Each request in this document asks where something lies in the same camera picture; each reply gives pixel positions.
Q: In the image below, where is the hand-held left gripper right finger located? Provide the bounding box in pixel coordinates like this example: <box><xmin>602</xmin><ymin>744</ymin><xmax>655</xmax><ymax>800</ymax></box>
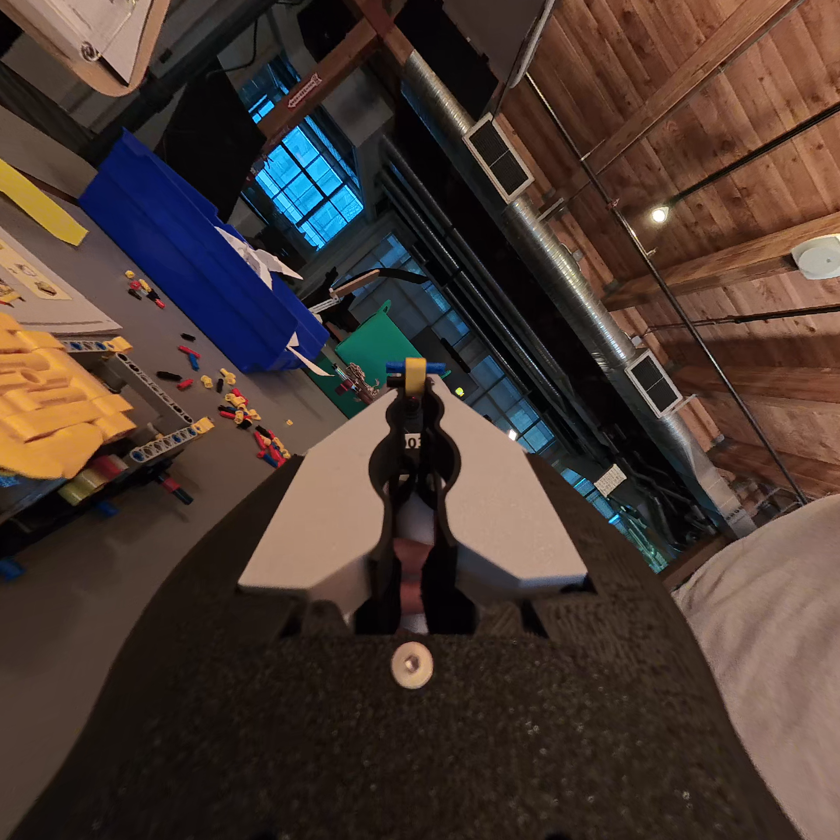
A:
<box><xmin>422</xmin><ymin>384</ymin><xmax>588</xmax><ymax>634</ymax></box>

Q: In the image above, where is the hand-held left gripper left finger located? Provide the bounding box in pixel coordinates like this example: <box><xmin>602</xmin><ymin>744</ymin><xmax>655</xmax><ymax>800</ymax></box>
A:
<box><xmin>238</xmin><ymin>388</ymin><xmax>416</xmax><ymax>636</ymax></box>

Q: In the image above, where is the wooden desk lamp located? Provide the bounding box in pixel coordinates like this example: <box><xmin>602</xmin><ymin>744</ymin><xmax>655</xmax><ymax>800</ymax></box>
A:
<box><xmin>308</xmin><ymin>266</ymin><xmax>431</xmax><ymax>316</ymax></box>

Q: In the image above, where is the grey desk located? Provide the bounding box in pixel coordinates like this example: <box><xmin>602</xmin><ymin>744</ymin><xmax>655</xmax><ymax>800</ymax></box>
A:
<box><xmin>0</xmin><ymin>105</ymin><xmax>350</xmax><ymax>840</ymax></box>

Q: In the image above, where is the person's right hand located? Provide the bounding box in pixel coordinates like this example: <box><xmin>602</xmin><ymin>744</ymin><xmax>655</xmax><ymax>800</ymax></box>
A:
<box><xmin>394</xmin><ymin>538</ymin><xmax>429</xmax><ymax>615</ymax></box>

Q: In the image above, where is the pile of small toy pieces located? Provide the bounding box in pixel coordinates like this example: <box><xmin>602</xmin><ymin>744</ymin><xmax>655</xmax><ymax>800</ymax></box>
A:
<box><xmin>125</xmin><ymin>269</ymin><xmax>296</xmax><ymax>468</ymax></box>

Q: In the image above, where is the white paper strip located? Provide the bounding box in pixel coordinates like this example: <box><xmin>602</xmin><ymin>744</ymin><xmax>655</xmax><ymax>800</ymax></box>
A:
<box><xmin>284</xmin><ymin>331</ymin><xmax>337</xmax><ymax>379</ymax></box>

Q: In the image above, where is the green plastic bin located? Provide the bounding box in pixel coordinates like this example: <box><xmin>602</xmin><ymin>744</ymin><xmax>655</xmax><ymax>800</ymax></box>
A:
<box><xmin>322</xmin><ymin>301</ymin><xmax>421</xmax><ymax>416</ymax></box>

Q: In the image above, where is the white air vent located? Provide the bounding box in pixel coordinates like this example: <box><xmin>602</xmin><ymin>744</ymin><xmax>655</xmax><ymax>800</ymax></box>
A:
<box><xmin>462</xmin><ymin>113</ymin><xmax>534</xmax><ymax>203</ymax></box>
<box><xmin>623</xmin><ymin>350</ymin><xmax>685</xmax><ymax>417</ymax></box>

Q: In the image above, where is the crumpled white paper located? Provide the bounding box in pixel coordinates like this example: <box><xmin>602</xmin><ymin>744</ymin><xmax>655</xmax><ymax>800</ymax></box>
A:
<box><xmin>213</xmin><ymin>223</ymin><xmax>304</xmax><ymax>291</ymax></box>

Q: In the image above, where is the yellow toy vehicle model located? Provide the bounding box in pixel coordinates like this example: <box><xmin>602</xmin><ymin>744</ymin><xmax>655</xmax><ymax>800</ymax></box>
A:
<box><xmin>0</xmin><ymin>311</ymin><xmax>216</xmax><ymax>578</ymax></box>

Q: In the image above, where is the blue plastic bin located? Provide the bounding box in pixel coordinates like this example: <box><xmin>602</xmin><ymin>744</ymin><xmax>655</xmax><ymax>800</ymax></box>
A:
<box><xmin>77</xmin><ymin>128</ymin><xmax>330</xmax><ymax>375</ymax></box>

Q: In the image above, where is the instruction booklet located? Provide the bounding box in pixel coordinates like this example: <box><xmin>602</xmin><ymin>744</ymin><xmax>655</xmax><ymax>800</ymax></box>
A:
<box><xmin>0</xmin><ymin>226</ymin><xmax>124</xmax><ymax>337</ymax></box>

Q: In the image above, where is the large grid window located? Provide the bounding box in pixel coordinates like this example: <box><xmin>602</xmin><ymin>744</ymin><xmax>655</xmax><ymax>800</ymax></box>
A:
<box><xmin>239</xmin><ymin>56</ymin><xmax>365</xmax><ymax>250</ymax></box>

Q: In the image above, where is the black monitor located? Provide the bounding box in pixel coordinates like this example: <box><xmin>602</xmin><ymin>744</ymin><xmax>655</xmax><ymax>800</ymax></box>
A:
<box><xmin>163</xmin><ymin>66</ymin><xmax>269</xmax><ymax>224</ymax></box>

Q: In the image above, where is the white round ceiling device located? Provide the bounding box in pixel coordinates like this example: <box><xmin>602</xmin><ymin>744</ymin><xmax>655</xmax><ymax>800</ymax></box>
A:
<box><xmin>791</xmin><ymin>235</ymin><xmax>840</xmax><ymax>281</ymax></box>

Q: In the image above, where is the red white sign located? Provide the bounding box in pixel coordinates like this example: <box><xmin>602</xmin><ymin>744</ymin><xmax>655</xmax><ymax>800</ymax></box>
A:
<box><xmin>287</xmin><ymin>71</ymin><xmax>324</xmax><ymax>111</ymax></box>

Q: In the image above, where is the wooden clipboard board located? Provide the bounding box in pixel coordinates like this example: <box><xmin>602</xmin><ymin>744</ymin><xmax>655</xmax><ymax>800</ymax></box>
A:
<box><xmin>0</xmin><ymin>0</ymin><xmax>173</xmax><ymax>99</ymax></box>

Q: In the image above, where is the silver air duct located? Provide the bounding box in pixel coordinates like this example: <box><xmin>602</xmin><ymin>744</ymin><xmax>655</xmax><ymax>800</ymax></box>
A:
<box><xmin>403</xmin><ymin>49</ymin><xmax>756</xmax><ymax>539</ymax></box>

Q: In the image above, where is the wooden post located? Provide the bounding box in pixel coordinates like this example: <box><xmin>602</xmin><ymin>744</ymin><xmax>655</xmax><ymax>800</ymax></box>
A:
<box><xmin>259</xmin><ymin>0</ymin><xmax>421</xmax><ymax>140</ymax></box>

